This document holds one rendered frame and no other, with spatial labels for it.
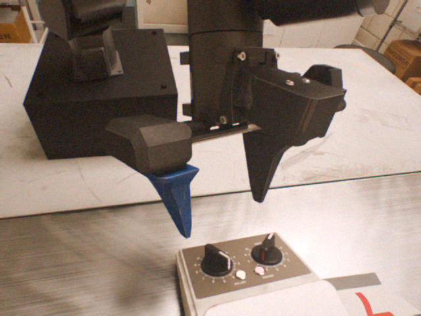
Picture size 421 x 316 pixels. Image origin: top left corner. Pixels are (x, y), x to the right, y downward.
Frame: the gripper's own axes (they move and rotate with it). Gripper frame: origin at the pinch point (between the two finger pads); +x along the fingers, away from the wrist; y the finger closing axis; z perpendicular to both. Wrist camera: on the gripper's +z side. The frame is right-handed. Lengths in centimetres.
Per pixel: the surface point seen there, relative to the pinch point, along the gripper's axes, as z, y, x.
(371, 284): 8.0, 16.5, 15.5
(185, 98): -30.1, 16.9, -4.3
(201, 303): 1.5, -4.3, 9.5
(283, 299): 6.3, 0.5, 8.6
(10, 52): -60, -9, -15
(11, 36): -212, 6, -35
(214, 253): -1.0, -0.6, 7.7
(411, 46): -61, 271, -25
